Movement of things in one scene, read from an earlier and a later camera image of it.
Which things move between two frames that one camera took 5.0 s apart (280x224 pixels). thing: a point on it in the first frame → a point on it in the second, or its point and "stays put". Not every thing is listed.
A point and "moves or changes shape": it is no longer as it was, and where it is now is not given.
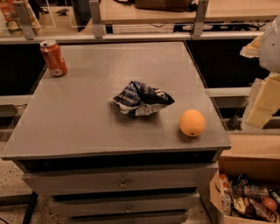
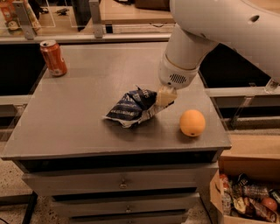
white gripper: x=270 y=46 → x=176 y=75
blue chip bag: x=142 y=100 moves or changes shape
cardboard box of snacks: x=246 y=189 stays put
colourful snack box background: x=10 y=23 stays put
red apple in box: x=269 y=203 stays put
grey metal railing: x=96 y=33 stays put
